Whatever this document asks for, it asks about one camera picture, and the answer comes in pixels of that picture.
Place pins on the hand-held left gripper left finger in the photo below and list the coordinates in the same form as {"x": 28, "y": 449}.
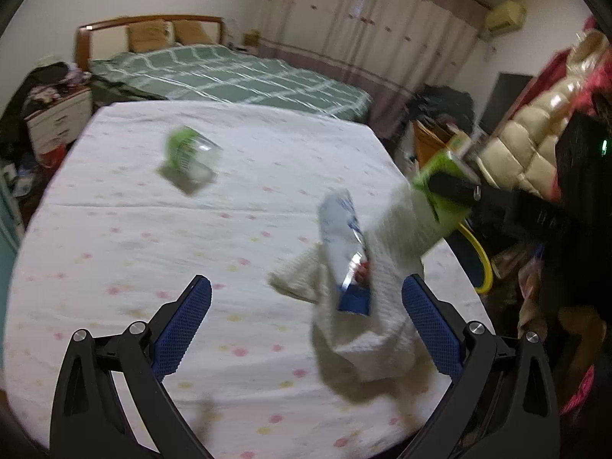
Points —
{"x": 184, "y": 325}

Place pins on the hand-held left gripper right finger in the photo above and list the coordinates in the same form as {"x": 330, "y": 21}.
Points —
{"x": 430, "y": 325}

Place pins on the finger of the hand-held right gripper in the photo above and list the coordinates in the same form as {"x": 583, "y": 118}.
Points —
{"x": 454, "y": 186}

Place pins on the light green carton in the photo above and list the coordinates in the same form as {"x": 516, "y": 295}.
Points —
{"x": 437, "y": 165}

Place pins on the white paper towel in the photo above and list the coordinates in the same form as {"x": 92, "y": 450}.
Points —
{"x": 382, "y": 296}

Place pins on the yellow rimmed trash bin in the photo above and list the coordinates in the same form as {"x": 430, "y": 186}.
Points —
{"x": 483, "y": 258}

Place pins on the blue white foil packet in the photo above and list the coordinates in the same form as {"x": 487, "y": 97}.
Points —
{"x": 339, "y": 229}

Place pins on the orange cardboard box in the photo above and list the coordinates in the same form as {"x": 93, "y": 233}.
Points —
{"x": 428, "y": 143}

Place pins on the dark clothes heap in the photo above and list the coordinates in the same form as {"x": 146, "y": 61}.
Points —
{"x": 444, "y": 103}

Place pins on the white dotted tablecloth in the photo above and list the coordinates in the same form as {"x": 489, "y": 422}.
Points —
{"x": 143, "y": 248}

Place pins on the black flat screen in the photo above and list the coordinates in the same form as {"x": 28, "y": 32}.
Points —
{"x": 507, "y": 100}

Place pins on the pale pink curtains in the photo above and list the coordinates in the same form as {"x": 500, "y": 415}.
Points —
{"x": 406, "y": 33}

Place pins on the clear plastic cup green label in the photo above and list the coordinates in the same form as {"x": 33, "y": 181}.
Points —
{"x": 191, "y": 150}

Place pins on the beige air conditioner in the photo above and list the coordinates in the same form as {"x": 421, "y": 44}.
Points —
{"x": 504, "y": 16}

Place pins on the green plaid bed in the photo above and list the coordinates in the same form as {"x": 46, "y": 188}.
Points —
{"x": 239, "y": 81}

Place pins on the white nightstand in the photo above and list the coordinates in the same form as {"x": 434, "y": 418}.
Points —
{"x": 57, "y": 119}

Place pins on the dark clothes pile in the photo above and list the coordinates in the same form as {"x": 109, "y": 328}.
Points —
{"x": 48, "y": 76}

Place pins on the brown pillow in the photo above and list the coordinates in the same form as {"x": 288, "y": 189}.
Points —
{"x": 148, "y": 36}
{"x": 191, "y": 32}

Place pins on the wooden headboard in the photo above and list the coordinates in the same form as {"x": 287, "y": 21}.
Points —
{"x": 103, "y": 43}

